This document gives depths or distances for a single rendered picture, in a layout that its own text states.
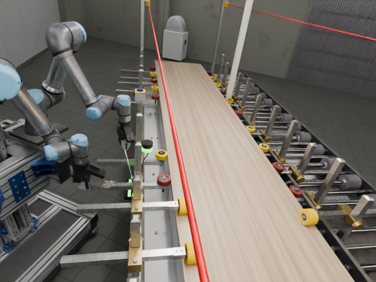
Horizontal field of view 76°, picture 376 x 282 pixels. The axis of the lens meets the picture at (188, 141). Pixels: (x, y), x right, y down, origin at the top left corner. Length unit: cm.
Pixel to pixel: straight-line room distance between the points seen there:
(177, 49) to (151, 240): 645
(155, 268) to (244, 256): 48
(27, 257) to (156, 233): 95
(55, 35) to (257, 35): 667
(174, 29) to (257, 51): 247
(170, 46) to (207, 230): 667
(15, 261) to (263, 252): 158
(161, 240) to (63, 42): 115
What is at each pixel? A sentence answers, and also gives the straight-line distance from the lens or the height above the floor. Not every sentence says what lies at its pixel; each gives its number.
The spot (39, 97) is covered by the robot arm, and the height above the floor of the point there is 126.
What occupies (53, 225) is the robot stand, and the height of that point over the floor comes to 21.
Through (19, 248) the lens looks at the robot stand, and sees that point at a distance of 215.
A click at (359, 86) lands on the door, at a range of 796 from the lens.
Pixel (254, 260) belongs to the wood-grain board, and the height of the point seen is 90.
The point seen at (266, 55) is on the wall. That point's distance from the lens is 765.
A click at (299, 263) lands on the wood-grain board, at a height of 90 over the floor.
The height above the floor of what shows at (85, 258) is 96.
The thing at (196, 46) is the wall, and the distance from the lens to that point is 807.
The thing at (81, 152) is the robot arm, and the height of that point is 111.
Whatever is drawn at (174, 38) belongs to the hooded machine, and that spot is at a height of 63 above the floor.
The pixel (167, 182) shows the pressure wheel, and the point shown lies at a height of 91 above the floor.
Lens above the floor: 184
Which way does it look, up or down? 32 degrees down
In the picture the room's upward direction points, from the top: 8 degrees clockwise
